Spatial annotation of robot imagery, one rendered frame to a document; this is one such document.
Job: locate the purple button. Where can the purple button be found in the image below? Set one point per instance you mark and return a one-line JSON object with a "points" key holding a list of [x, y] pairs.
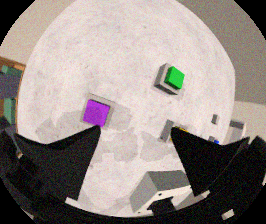
{"points": [[97, 111]]}

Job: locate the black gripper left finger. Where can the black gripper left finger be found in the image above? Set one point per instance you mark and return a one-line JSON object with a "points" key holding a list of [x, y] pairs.
{"points": [[66, 161]]}

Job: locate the blue button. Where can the blue button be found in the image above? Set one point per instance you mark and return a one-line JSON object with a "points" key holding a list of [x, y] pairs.
{"points": [[213, 139]]}

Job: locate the yellow button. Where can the yellow button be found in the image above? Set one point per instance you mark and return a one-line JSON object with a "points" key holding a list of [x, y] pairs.
{"points": [[165, 135]]}

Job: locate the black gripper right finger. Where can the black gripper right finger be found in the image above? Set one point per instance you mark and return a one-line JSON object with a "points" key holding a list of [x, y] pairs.
{"points": [[204, 161]]}

